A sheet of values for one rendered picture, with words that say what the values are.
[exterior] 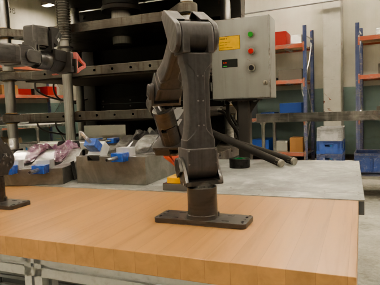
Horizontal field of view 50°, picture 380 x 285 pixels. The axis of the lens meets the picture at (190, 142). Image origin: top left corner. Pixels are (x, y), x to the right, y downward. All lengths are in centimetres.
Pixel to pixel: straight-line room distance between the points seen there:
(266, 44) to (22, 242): 151
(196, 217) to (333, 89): 674
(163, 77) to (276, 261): 54
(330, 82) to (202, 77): 671
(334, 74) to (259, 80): 551
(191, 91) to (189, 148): 11
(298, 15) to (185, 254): 751
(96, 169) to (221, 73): 95
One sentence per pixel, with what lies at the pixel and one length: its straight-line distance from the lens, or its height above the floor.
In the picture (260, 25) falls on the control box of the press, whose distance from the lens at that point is 205.
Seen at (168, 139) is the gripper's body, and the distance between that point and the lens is 110.
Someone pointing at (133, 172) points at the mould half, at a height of 84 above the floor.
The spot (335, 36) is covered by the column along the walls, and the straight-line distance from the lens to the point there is 756.
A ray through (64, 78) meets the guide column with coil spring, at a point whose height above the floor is 123.
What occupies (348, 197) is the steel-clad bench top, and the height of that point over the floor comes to 80.
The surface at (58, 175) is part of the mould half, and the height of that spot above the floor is 83.
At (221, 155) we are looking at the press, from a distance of 227.
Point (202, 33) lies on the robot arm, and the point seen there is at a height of 118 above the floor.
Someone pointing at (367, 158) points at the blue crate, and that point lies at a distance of 480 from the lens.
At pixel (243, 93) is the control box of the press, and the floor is 110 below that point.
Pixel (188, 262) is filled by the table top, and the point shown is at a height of 79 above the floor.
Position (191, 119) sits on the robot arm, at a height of 101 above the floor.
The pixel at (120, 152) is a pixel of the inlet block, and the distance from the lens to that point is 130.
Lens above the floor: 104
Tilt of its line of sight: 5 degrees down
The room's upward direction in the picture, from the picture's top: 2 degrees counter-clockwise
